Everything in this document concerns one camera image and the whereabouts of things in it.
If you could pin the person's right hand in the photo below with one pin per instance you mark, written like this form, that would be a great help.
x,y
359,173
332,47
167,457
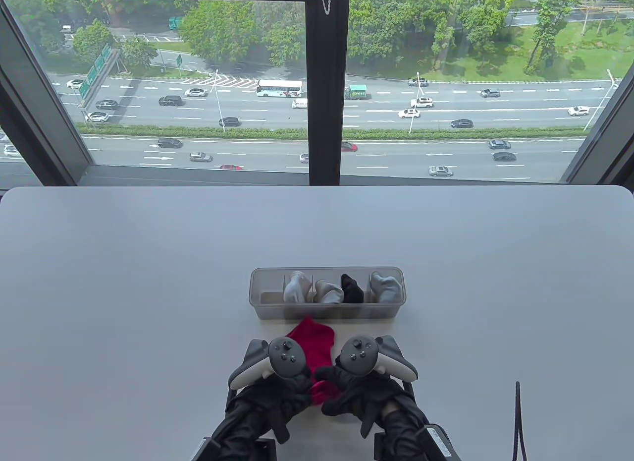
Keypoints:
x,y
366,396

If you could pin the person's left hand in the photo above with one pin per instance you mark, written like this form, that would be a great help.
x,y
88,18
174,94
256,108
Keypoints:
x,y
272,401

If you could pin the black sock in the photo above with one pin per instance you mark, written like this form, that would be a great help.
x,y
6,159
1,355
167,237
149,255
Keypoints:
x,y
352,287

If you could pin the grey sock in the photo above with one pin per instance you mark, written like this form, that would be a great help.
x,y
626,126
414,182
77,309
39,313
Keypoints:
x,y
329,291

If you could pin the light blue sock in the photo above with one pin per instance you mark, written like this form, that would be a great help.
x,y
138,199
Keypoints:
x,y
386,285

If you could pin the white sock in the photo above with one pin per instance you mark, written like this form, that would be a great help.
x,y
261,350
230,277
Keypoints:
x,y
297,287

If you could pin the person's right forearm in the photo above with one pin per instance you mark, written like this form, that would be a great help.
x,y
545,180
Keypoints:
x,y
401,436

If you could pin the black forearm sensor box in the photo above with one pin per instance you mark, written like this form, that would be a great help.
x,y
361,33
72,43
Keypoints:
x,y
205,448
438,443

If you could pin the person's left forearm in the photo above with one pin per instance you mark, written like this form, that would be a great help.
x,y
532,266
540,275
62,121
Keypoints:
x,y
242,441

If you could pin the clear plastic divided organizer box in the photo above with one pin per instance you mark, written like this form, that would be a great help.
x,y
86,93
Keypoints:
x,y
267,302

